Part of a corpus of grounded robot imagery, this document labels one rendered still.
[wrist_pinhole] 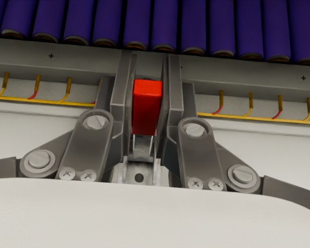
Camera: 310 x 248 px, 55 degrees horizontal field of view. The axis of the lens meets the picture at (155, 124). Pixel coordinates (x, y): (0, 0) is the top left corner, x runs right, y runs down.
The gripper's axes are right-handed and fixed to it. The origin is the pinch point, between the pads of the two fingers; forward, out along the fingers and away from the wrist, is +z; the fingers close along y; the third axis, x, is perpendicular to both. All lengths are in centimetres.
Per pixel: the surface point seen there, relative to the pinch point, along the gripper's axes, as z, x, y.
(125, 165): 1.0, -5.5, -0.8
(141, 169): 2.1, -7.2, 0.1
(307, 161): 3.4, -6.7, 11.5
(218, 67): 6.8, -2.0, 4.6
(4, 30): 8.6, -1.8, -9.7
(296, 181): 2.2, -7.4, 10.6
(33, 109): 4.8, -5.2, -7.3
